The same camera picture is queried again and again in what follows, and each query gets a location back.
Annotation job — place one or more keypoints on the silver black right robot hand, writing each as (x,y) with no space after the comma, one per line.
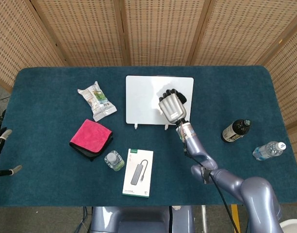
(172,106)

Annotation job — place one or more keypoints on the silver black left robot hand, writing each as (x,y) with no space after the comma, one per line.
(0,155)

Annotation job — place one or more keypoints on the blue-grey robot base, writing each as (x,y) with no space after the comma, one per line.
(141,219)

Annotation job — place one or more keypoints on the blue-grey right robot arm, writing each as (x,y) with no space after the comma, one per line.
(226,179)

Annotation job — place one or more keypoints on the white plastic foot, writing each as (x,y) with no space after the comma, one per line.
(136,126)
(166,127)

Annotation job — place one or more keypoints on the white board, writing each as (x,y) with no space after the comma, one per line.
(141,100)

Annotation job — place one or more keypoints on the blue carpet table mat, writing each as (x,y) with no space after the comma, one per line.
(54,170)

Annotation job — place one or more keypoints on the dark glass bottle white label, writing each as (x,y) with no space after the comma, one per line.
(235,131)

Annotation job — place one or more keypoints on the white USB hub box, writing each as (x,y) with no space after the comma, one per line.
(138,172)

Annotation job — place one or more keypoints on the silver snack bag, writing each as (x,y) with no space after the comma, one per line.
(96,100)

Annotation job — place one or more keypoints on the woven bamboo folding screen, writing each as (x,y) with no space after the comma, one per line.
(148,31)

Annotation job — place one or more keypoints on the small clear jar green label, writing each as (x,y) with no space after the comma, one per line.
(114,160)

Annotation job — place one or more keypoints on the pink folded microfibre cloth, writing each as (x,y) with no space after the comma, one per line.
(91,136)

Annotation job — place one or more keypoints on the clear plastic water bottle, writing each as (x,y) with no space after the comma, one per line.
(268,151)

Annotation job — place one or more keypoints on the yellow floor tape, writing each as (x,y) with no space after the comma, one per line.
(235,216)

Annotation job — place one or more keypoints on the white round object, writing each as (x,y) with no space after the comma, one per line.
(292,226)

